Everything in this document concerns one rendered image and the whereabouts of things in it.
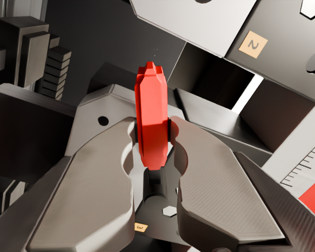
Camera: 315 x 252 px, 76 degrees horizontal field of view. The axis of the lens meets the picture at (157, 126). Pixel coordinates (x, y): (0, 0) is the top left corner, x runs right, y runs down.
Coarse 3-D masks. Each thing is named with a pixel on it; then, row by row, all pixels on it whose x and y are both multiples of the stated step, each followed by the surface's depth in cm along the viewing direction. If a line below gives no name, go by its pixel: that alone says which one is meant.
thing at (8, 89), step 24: (0, 96) 17; (24, 96) 18; (0, 120) 18; (24, 120) 18; (48, 120) 19; (72, 120) 19; (0, 144) 20; (24, 144) 20; (48, 144) 20; (0, 168) 21; (24, 168) 21; (48, 168) 21
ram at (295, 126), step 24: (264, 96) 21; (288, 96) 18; (264, 120) 20; (288, 120) 17; (312, 120) 16; (288, 144) 17; (312, 144) 17; (264, 168) 19; (288, 168) 19; (312, 192) 20
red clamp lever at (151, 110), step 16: (144, 80) 10; (160, 80) 10; (144, 96) 10; (160, 96) 10; (144, 112) 11; (160, 112) 11; (144, 128) 11; (160, 128) 11; (144, 144) 12; (160, 144) 12; (144, 160) 13; (160, 160) 12; (144, 176) 15; (160, 176) 14; (144, 192) 14; (160, 192) 13; (160, 208) 14
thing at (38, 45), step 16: (16, 16) 36; (0, 32) 32; (16, 32) 32; (32, 32) 36; (0, 48) 33; (16, 48) 33; (32, 48) 35; (0, 64) 33; (16, 64) 35; (32, 64) 38; (0, 80) 36; (16, 80) 36; (32, 80) 40
